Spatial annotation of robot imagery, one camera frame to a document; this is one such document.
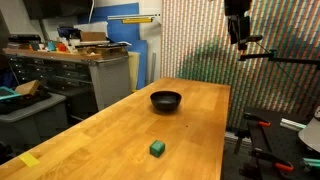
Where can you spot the black bowl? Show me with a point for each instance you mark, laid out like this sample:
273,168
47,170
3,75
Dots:
165,101

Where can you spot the blue foam board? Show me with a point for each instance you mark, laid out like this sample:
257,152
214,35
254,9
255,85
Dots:
117,31

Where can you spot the yellow sticky note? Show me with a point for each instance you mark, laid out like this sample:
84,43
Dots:
28,159

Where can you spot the cardboard box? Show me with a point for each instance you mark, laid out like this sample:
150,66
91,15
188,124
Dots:
28,88

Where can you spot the teal tray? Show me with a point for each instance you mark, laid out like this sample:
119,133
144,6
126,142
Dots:
7,93

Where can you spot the orange handled black clamp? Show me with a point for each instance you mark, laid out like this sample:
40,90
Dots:
264,155

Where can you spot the grey drawer cabinet workbench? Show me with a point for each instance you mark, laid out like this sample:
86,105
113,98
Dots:
91,79

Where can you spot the green block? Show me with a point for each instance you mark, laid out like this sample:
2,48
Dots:
157,148

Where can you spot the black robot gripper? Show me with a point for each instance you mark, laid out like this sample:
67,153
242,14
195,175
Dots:
238,22

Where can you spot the grey plastic bin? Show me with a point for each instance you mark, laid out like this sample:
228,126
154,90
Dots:
33,124

